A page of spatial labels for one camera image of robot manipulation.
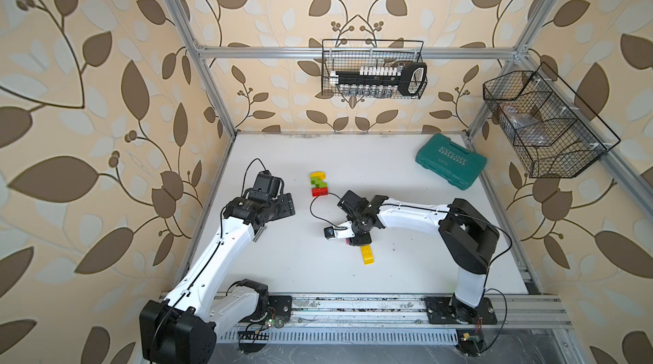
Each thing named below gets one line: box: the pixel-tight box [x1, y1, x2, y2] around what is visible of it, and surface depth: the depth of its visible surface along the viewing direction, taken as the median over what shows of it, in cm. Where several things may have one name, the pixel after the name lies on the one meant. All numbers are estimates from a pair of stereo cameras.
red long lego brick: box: [311, 187, 330, 198], surface depth 101 cm
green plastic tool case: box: [414, 132, 488, 191], surface depth 107 cm
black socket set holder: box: [328, 62, 429, 98], surface depth 86 cm
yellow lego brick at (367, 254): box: [359, 244, 375, 266], surface depth 86 cm
